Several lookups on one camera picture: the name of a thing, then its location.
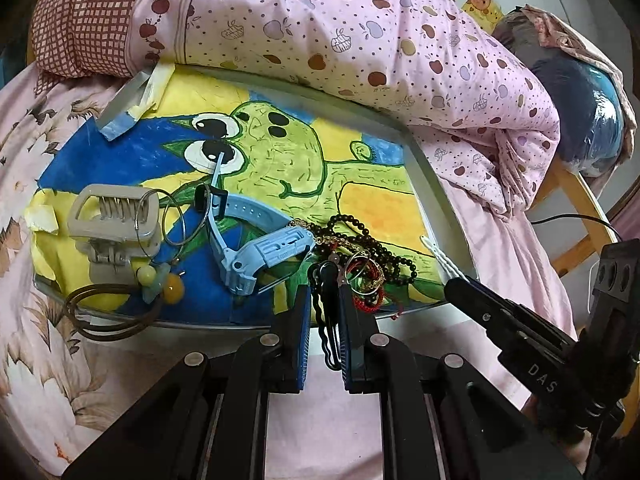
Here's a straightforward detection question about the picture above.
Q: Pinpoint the white tape strip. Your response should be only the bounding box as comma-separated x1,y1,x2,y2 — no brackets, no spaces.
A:
97,62,176,141

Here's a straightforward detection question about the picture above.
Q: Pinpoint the yellow cartoon wall sticker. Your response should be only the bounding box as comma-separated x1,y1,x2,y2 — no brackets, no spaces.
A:
460,0,502,28

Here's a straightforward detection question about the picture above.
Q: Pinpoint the gold chain bracelet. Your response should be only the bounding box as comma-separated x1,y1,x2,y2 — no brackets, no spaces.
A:
287,217,386,286

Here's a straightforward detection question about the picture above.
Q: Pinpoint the large silver ring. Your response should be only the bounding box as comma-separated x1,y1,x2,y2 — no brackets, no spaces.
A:
161,191,208,247
134,188,166,248

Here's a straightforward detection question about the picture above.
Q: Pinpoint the white tray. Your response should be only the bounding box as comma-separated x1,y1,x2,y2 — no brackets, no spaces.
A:
32,62,478,331

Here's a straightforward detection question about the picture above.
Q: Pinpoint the blue plastic-wrapped bundle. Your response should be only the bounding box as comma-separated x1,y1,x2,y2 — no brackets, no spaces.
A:
492,5,638,178

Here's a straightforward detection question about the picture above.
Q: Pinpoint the black bead necklace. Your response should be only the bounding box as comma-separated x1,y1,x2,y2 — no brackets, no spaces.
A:
310,214,418,286

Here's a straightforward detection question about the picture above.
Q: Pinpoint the black cable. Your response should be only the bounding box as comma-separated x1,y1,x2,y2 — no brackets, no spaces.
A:
530,214,621,241

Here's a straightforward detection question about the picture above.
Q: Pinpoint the brown elastic hair band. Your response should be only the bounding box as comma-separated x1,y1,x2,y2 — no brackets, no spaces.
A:
64,284,166,343

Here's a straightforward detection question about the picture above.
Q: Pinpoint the person's right forearm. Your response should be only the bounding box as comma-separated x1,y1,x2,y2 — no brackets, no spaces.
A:
585,410,640,480

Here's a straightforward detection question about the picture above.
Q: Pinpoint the pink apple print quilt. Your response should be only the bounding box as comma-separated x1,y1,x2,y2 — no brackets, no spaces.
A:
127,0,561,221

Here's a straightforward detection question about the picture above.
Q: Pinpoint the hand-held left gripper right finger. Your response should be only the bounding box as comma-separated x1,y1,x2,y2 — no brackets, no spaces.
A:
337,284,586,480

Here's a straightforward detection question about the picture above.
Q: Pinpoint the black wavy hair clip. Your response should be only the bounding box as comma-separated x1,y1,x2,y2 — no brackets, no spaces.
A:
309,260,343,372

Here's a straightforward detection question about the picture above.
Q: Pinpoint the frog painting paper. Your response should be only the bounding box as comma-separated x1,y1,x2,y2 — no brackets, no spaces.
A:
32,67,446,326

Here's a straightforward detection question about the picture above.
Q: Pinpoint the pink floral bedsheet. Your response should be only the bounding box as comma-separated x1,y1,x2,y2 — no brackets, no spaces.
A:
0,67,576,480

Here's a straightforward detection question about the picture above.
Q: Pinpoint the blue watch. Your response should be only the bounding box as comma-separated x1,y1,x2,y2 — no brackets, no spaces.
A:
192,152,317,296

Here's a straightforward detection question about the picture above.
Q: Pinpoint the grey hair claw clip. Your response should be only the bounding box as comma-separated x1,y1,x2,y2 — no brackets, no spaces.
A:
67,184,163,288

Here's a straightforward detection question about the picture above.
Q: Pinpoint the person's right hand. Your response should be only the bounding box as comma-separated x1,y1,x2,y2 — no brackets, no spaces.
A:
520,392,593,478

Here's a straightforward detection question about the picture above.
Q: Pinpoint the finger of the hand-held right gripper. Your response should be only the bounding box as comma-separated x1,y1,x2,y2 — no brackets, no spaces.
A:
482,317,563,381
444,277,576,361

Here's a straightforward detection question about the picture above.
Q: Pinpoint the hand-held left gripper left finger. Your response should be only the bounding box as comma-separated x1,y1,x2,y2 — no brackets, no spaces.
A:
60,284,313,480

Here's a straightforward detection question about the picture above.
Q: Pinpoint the red checkered pillow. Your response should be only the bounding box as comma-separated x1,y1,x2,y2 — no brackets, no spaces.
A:
30,0,161,78

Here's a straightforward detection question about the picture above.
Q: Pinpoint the red string bracelet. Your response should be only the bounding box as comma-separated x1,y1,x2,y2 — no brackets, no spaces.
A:
345,255,403,318

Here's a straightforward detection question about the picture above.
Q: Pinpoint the yellow ball hair tie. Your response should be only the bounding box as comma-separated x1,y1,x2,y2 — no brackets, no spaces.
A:
136,262,187,307

